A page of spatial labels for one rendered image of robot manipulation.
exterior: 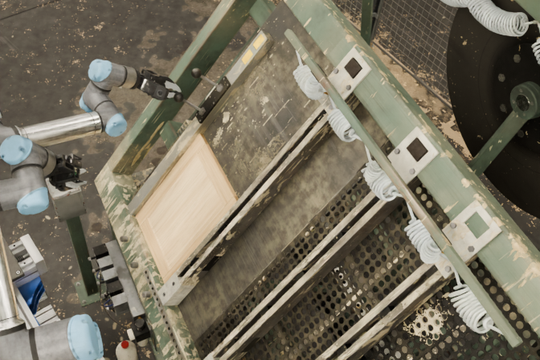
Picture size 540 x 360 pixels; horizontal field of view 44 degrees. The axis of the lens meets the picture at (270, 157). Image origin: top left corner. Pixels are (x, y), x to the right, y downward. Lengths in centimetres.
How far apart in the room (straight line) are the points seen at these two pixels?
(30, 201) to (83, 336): 35
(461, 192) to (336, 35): 64
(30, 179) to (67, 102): 277
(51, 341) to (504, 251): 110
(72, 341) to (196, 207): 93
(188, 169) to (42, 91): 220
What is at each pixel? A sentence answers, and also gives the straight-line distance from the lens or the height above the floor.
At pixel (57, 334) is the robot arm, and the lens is 172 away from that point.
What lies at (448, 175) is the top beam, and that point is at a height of 189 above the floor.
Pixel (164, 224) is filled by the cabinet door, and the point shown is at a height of 99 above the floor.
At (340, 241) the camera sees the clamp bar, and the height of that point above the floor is 156.
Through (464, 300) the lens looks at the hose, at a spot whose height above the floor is 185.
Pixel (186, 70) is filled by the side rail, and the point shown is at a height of 138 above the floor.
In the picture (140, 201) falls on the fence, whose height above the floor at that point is 97.
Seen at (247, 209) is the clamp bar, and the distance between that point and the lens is 221.
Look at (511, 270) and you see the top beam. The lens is 167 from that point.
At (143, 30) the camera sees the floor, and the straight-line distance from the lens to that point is 494.
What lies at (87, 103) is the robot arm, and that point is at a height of 150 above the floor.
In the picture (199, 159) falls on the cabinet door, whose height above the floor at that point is 124.
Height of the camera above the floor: 319
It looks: 51 degrees down
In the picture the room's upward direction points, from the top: 7 degrees clockwise
